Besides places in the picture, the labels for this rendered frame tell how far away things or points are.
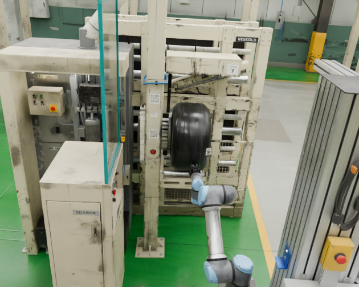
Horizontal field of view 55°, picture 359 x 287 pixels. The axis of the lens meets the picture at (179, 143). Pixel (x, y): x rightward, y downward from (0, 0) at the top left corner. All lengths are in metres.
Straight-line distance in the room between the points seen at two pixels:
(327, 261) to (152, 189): 1.80
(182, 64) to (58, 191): 1.40
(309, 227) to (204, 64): 1.74
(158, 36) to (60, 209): 1.31
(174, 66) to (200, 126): 0.56
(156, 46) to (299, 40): 9.70
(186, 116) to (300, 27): 9.58
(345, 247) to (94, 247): 1.42
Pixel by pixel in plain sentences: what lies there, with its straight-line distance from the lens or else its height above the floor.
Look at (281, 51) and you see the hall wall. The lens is 11.90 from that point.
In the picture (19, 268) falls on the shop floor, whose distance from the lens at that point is 3.43.
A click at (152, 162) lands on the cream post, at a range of 2.82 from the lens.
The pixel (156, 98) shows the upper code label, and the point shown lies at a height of 1.51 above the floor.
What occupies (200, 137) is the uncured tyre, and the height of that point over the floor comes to 1.28.
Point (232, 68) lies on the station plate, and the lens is 2.86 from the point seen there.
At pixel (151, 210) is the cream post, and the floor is 0.48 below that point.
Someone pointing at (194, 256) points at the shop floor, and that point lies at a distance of 3.38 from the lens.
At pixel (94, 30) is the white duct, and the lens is 2.83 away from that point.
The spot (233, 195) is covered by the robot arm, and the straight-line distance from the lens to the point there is 2.04.
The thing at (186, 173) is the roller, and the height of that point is 0.91.
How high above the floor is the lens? 2.31
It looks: 25 degrees down
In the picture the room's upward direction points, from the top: 4 degrees clockwise
